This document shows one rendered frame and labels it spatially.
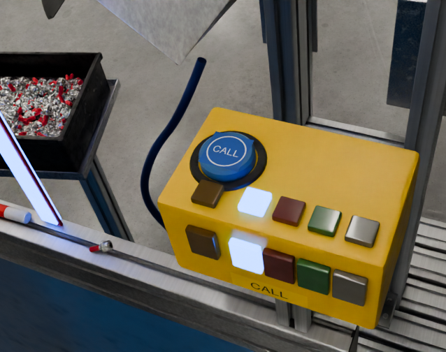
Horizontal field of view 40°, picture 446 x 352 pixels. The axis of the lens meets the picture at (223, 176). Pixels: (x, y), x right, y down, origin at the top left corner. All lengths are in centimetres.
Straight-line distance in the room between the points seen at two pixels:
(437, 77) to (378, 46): 129
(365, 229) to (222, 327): 30
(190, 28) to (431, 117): 42
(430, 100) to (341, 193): 56
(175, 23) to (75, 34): 176
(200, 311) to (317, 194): 27
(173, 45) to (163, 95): 136
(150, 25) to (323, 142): 36
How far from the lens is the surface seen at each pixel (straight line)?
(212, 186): 41
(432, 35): 88
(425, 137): 102
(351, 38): 224
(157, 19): 74
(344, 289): 40
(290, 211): 39
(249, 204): 40
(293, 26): 94
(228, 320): 63
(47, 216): 70
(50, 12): 89
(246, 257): 41
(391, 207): 40
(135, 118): 205
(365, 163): 43
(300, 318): 57
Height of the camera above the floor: 140
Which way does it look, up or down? 50 degrees down
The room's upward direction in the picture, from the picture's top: 11 degrees counter-clockwise
